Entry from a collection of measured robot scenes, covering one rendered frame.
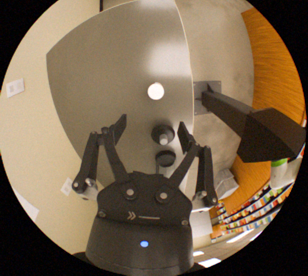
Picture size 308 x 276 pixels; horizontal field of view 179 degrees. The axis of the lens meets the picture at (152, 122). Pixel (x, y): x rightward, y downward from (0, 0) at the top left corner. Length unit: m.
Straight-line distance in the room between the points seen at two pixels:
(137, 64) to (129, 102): 0.14
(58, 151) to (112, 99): 0.49
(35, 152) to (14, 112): 0.23
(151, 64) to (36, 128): 0.63
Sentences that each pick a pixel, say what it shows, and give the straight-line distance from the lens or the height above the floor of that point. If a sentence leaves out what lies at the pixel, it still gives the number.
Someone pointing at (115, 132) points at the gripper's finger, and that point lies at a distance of 0.16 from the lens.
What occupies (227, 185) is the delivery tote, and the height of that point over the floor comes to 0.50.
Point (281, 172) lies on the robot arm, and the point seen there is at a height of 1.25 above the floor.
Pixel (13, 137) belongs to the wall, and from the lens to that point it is 0.61.
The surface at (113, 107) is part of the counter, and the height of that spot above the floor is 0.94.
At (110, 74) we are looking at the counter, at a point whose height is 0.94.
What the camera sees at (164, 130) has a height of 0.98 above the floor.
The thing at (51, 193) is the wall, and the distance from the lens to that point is 0.70.
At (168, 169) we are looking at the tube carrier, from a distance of 0.39.
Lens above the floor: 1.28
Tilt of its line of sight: 63 degrees down
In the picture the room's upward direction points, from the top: 174 degrees counter-clockwise
